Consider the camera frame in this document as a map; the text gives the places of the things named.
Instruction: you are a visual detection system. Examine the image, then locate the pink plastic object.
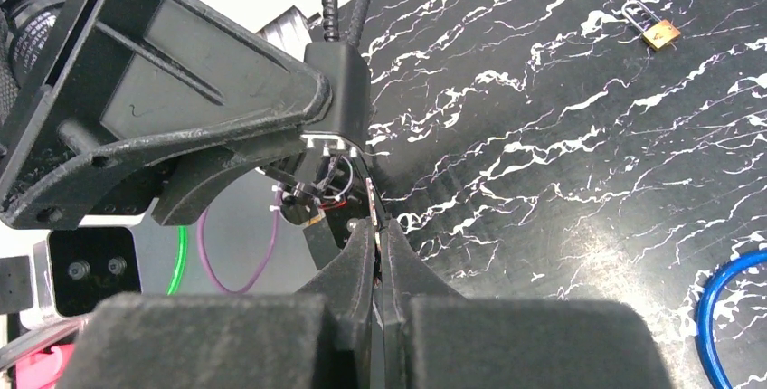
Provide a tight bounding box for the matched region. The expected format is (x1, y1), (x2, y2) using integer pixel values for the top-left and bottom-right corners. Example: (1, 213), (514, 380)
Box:
(15, 344), (74, 389)

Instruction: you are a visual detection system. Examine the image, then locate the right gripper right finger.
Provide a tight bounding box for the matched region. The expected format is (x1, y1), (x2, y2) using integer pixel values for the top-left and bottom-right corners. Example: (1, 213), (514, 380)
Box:
(379, 222), (672, 388)

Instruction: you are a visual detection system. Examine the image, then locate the small brass padlock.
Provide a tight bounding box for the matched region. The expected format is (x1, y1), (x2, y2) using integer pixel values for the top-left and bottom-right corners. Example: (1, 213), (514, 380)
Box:
(620, 0), (681, 52)

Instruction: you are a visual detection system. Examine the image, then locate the blue cable lock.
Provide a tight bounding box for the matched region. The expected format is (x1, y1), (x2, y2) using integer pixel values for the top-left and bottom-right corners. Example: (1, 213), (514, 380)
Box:
(695, 247), (766, 388)

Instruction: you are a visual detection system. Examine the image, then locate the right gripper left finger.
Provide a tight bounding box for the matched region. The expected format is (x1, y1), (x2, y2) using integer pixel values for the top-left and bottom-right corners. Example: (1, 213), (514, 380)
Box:
(58, 220), (375, 388)

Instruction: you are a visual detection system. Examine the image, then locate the green cable lock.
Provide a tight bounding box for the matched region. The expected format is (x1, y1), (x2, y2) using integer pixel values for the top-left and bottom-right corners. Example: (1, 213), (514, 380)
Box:
(166, 226), (189, 295)

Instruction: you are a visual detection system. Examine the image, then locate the black cable padlock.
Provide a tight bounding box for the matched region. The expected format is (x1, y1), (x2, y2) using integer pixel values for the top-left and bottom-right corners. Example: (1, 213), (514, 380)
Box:
(302, 0), (372, 158)

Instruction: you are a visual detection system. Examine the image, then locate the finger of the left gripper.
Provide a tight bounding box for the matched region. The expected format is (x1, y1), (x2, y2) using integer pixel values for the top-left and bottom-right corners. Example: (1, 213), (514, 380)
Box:
(151, 134), (306, 226)

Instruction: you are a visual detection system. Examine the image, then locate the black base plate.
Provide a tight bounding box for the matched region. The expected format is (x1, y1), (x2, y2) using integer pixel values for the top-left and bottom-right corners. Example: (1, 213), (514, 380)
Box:
(260, 148), (387, 270)

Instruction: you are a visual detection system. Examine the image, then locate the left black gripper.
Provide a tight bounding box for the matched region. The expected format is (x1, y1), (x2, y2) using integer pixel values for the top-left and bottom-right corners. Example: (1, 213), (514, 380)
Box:
(1, 0), (332, 230)

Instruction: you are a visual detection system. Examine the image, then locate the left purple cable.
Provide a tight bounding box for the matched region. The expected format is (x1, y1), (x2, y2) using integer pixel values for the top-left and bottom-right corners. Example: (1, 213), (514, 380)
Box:
(149, 0), (284, 297)

